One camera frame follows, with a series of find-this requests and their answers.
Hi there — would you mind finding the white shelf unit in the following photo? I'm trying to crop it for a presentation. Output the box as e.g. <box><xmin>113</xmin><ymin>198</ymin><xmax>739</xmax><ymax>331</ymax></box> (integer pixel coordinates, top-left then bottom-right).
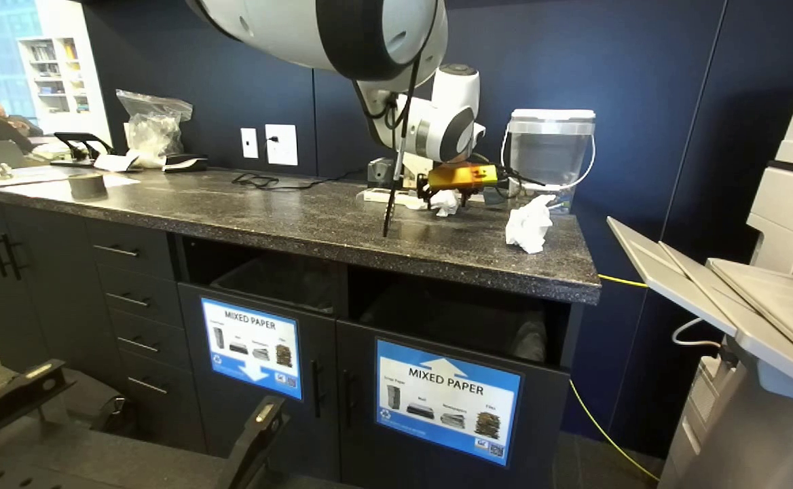
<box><xmin>17</xmin><ymin>32</ymin><xmax>97</xmax><ymax>120</ymax></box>

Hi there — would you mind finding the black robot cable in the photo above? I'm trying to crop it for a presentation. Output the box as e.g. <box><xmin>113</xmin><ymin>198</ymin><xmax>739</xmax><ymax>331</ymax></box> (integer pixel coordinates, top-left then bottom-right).
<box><xmin>349</xmin><ymin>24</ymin><xmax>446</xmax><ymax>240</ymax></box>

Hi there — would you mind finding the black drawer silver handle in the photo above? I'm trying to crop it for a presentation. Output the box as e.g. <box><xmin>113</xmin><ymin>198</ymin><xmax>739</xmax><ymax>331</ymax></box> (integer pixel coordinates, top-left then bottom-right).
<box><xmin>94</xmin><ymin>269</ymin><xmax>186</xmax><ymax>320</ymax></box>
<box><xmin>80</xmin><ymin>217</ymin><xmax>178</xmax><ymax>278</ymax></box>
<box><xmin>105</xmin><ymin>313</ymin><xmax>192</xmax><ymax>368</ymax></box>
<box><xmin>117</xmin><ymin>357</ymin><xmax>205</xmax><ymax>449</ymax></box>

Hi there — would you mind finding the blue sign arrow pointing down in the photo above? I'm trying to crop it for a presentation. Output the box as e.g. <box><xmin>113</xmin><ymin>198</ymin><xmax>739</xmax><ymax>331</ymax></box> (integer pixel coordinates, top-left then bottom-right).
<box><xmin>197</xmin><ymin>294</ymin><xmax>306</xmax><ymax>406</ymax></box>

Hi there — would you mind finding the tape roll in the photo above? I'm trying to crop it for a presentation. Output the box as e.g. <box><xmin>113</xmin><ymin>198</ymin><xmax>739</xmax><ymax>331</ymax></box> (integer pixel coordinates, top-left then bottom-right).
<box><xmin>68</xmin><ymin>172</ymin><xmax>112</xmax><ymax>198</ymax></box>

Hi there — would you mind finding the black cabinet with stone counter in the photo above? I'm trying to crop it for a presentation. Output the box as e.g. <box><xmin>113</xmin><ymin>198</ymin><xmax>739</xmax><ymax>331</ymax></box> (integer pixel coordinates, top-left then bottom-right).
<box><xmin>0</xmin><ymin>163</ymin><xmax>605</xmax><ymax>489</ymax></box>

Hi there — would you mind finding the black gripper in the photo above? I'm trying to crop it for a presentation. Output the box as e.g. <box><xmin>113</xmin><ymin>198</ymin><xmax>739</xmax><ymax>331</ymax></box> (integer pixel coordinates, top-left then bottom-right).
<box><xmin>421</xmin><ymin>183</ymin><xmax>489</xmax><ymax>206</ymax></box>

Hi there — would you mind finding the black rubbish bin clear liner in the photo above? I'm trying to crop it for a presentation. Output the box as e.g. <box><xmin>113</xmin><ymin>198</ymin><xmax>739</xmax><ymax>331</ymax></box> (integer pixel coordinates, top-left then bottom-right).
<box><xmin>357</xmin><ymin>294</ymin><xmax>553</xmax><ymax>365</ymax></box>

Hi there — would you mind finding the white paper stack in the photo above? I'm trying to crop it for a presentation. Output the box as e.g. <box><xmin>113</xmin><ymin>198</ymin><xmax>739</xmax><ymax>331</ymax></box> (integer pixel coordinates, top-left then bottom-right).
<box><xmin>91</xmin><ymin>149</ymin><xmax>144</xmax><ymax>176</ymax></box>

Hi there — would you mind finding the small white wall plate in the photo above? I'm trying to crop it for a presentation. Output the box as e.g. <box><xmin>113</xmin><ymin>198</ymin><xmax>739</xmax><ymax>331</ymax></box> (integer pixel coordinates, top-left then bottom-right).
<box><xmin>238</xmin><ymin>126</ymin><xmax>264</xmax><ymax>163</ymax></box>

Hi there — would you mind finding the white office printer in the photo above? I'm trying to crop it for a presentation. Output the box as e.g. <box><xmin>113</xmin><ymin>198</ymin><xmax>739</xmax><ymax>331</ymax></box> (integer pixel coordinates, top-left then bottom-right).
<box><xmin>605</xmin><ymin>78</ymin><xmax>793</xmax><ymax>489</ymax></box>

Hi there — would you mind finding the metallic wrist camera bar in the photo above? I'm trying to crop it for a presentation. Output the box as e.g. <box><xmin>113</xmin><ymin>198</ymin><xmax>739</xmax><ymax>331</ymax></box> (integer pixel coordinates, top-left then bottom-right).
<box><xmin>424</xmin><ymin>160</ymin><xmax>503</xmax><ymax>192</ymax></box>

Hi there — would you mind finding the clear plastic bag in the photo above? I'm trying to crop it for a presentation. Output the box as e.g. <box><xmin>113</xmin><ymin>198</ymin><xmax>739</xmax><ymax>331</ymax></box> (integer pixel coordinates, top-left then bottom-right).
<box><xmin>112</xmin><ymin>88</ymin><xmax>195</xmax><ymax>172</ymax></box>

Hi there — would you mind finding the large white wall outlet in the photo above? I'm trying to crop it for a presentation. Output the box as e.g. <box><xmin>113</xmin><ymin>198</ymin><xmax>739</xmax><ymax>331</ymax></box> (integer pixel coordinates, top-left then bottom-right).
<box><xmin>264</xmin><ymin>122</ymin><xmax>302</xmax><ymax>169</ymax></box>

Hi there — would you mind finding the black looped cable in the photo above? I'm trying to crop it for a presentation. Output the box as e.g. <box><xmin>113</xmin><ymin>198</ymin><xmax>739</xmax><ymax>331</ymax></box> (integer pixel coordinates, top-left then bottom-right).
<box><xmin>231</xmin><ymin>165</ymin><xmax>322</xmax><ymax>192</ymax></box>

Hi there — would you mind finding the black and white desk item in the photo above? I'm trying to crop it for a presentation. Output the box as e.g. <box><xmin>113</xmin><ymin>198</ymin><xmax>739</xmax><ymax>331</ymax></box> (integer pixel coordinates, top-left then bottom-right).
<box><xmin>159</xmin><ymin>154</ymin><xmax>208</xmax><ymax>173</ymax></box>

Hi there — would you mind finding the blue sign arrow pointing up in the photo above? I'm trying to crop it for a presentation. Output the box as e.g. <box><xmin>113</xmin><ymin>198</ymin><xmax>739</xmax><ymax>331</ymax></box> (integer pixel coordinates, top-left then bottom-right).
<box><xmin>371</xmin><ymin>338</ymin><xmax>524</xmax><ymax>471</ymax></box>

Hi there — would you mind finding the clear plastic bucket with lid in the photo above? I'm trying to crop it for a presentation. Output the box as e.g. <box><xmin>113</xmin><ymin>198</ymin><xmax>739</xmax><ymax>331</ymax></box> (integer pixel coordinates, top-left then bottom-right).
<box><xmin>496</xmin><ymin>106</ymin><xmax>599</xmax><ymax>217</ymax></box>

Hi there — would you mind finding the yellow cable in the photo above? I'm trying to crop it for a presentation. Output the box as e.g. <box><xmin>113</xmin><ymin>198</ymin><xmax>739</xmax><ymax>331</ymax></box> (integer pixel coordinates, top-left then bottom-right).
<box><xmin>565</xmin><ymin>269</ymin><xmax>663</xmax><ymax>483</ymax></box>

